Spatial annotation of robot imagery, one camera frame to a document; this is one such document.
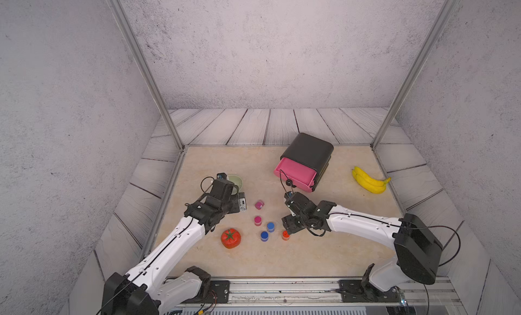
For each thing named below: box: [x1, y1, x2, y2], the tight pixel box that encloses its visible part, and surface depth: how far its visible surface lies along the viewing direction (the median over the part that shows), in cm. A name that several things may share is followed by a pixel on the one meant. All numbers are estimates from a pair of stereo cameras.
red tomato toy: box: [220, 228, 242, 250], surface depth 82 cm
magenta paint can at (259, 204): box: [254, 199, 265, 210], surface depth 97 cm
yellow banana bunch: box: [352, 166, 392, 195], surface depth 101 cm
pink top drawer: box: [274, 157, 318, 193], surface depth 94 cm
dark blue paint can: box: [260, 230, 269, 243], surface depth 86 cm
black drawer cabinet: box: [280, 132, 335, 193], surface depth 98 cm
